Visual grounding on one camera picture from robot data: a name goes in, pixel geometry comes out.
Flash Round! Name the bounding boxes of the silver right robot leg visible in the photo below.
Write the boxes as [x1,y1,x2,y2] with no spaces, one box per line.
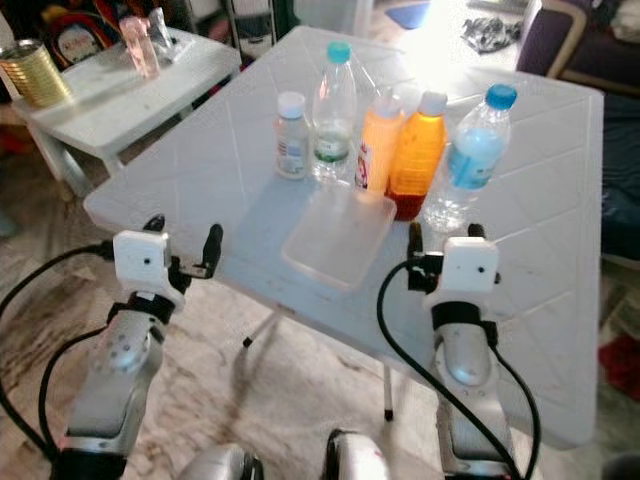
[323,429,408,480]

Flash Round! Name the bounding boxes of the pink translucent bottle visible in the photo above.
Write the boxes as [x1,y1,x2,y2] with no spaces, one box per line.
[120,15,162,80]

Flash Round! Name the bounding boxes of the clear glass jug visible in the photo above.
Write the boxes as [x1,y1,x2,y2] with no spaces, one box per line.
[150,7,198,58]

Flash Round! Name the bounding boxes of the silver left robot leg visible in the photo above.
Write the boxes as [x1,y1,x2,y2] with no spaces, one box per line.
[174,442,267,480]

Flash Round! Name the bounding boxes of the small white-capped bottle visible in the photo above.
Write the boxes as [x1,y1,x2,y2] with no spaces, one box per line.
[274,91,312,182]

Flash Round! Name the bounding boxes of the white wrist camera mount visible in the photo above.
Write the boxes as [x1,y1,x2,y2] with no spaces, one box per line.
[112,229,174,297]
[423,237,501,303]

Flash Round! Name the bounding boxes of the small white plastic table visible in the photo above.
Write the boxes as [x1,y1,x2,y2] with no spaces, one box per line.
[12,28,243,203]

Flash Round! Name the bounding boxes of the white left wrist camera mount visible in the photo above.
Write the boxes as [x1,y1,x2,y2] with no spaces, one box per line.
[112,229,174,297]

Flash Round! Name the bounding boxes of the clear bottle teal cap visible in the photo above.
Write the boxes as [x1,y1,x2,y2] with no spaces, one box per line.
[309,41,360,188]

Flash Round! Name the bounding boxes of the gold metal can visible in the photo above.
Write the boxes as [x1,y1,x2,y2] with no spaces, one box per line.
[0,40,74,110]

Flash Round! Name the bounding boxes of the crumpled grey cloth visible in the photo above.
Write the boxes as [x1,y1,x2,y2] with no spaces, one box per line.
[459,14,522,55]

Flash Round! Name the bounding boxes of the red cloth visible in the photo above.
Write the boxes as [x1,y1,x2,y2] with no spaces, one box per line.
[598,338,640,403]

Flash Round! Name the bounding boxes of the large white plastic table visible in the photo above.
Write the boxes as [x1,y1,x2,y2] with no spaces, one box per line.
[82,25,606,451]

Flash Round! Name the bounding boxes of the blue cloth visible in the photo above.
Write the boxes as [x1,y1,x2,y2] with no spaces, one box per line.
[384,0,432,30]

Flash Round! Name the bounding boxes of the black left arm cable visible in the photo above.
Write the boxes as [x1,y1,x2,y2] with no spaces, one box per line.
[0,240,117,476]

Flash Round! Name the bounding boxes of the water bottle blue cap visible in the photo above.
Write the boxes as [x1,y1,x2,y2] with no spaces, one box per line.
[421,83,520,234]

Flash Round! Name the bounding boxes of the silver robot leg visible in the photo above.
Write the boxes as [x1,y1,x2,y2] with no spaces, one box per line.
[174,442,267,480]
[323,429,408,480]

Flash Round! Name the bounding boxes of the orange juice bottle white cap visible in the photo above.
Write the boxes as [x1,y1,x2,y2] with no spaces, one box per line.
[387,90,450,222]

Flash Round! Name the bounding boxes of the orange squeeze bottle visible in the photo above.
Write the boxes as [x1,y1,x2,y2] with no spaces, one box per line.
[354,86,407,194]

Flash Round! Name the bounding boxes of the round red black sign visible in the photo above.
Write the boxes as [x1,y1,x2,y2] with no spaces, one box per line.
[48,8,133,67]

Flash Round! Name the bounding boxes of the dark blue sofa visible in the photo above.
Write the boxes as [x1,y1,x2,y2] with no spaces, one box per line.
[600,92,640,263]

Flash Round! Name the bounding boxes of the purple upholstered chair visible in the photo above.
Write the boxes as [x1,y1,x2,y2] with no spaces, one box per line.
[516,0,640,98]

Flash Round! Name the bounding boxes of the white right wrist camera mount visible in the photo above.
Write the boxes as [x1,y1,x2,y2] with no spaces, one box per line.
[423,237,501,303]

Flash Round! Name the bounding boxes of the clear plastic container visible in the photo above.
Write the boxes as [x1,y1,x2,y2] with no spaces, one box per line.
[279,184,398,294]

